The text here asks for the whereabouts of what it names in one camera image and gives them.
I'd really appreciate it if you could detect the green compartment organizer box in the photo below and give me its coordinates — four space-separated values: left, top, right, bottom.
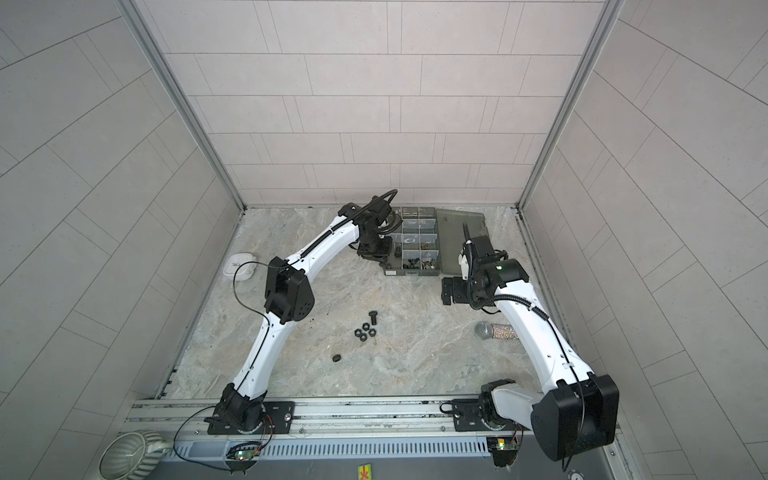
382 207 488 276

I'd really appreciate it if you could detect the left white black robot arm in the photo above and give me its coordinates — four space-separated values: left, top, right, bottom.
204 189 402 435

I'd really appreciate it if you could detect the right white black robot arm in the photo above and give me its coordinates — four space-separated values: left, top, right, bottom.
450 229 620 468

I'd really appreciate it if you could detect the sprinkle-filled clear bottle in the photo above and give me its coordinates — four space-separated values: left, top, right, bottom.
474 322 518 340

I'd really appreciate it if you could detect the black nut cluster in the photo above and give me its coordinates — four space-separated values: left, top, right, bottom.
353 323 377 342

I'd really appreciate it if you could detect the white round container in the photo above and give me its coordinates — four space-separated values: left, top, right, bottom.
222 252 258 282

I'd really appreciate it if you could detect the right controller board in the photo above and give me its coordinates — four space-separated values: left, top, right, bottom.
486 437 520 468

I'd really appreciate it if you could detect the controller board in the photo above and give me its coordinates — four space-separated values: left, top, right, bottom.
225 441 262 474
486 437 520 468

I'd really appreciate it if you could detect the left controller board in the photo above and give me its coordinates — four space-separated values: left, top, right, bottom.
225 441 262 474

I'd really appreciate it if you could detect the aluminium mounting rail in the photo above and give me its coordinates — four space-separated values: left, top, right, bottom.
119 392 622 436

